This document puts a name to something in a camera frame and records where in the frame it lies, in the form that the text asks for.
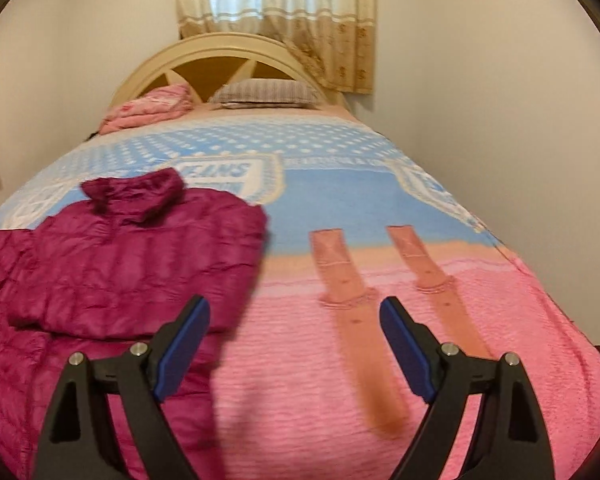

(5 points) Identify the magenta puffer jacket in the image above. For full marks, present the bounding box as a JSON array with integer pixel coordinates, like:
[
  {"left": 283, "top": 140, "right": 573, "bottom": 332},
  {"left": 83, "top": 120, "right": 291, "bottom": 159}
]
[{"left": 0, "top": 167, "right": 270, "bottom": 480}]

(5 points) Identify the pink folded quilt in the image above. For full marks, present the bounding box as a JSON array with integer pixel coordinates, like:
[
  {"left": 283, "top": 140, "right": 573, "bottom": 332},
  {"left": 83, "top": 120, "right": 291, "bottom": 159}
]
[{"left": 97, "top": 83, "right": 193, "bottom": 136}]

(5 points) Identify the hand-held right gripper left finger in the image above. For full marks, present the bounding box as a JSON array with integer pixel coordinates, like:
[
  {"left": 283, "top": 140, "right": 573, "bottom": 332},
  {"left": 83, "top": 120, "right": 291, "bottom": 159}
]
[{"left": 32, "top": 295, "right": 212, "bottom": 480}]

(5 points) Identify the beige patterned window curtain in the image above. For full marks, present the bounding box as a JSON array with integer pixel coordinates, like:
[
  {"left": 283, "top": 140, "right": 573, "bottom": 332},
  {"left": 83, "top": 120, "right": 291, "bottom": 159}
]
[{"left": 174, "top": 0, "right": 381, "bottom": 95}]

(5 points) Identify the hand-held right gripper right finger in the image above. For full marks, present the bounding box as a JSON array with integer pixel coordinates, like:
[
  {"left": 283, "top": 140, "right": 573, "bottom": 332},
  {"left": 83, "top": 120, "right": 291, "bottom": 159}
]
[{"left": 379, "top": 296, "right": 553, "bottom": 480}]

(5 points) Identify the blue and pink printed blanket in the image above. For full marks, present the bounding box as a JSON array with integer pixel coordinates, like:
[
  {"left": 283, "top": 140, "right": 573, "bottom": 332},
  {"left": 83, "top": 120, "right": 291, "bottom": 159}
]
[{"left": 0, "top": 110, "right": 600, "bottom": 480}]

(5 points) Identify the cream wooden bed headboard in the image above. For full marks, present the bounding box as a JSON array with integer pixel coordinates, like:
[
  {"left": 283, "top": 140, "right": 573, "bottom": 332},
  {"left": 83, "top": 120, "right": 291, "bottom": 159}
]
[{"left": 109, "top": 32, "right": 351, "bottom": 111}]

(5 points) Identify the striped pillow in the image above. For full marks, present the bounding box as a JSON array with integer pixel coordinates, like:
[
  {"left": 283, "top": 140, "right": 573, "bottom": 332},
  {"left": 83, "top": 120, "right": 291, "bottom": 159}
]
[{"left": 209, "top": 78, "right": 321, "bottom": 110}]

